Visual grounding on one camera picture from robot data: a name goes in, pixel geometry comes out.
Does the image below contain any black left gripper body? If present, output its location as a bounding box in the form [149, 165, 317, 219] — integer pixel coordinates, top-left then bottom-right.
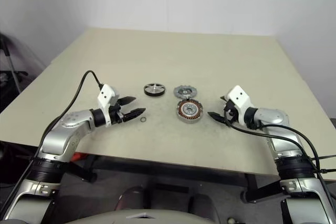
[109, 97, 124, 125]

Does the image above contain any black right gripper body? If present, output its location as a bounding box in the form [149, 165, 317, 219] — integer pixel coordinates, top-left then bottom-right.
[223, 100, 246, 126]

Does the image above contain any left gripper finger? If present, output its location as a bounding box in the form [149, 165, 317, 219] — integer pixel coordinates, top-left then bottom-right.
[118, 96, 137, 105]
[122, 108, 146, 123]

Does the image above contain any black round disc part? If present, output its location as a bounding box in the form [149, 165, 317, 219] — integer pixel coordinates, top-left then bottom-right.
[143, 82, 166, 97]

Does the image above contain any motor stator with copper windings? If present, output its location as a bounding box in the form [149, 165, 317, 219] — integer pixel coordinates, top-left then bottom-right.
[175, 98, 204, 124]

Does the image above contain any grey gear plate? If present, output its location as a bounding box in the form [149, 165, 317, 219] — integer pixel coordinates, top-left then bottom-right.
[173, 84, 198, 98]

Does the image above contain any gray robot torso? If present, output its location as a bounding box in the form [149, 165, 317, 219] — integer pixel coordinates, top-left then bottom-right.
[65, 209, 237, 224]

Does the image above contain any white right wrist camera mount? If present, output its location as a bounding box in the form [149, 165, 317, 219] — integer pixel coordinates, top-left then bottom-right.
[226, 84, 254, 126]

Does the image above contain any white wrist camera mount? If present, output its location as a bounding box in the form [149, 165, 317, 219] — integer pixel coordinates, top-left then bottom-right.
[97, 84, 120, 125]
[226, 84, 254, 126]

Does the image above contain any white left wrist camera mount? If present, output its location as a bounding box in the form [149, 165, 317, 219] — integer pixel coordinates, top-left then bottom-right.
[97, 84, 120, 125]

